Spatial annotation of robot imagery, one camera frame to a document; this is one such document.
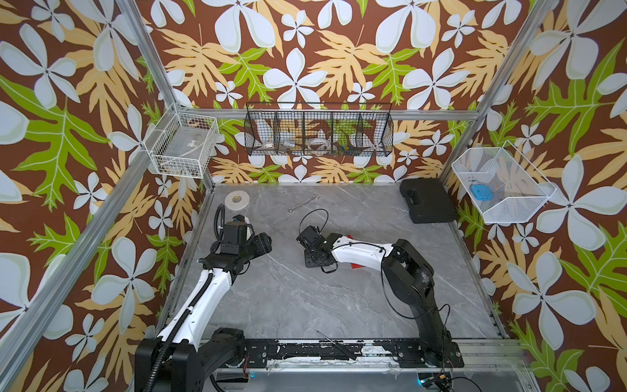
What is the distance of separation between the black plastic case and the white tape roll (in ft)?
2.53

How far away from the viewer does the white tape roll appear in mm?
1137

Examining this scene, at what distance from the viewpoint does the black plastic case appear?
1.07 metres

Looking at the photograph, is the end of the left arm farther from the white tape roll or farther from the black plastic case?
the black plastic case
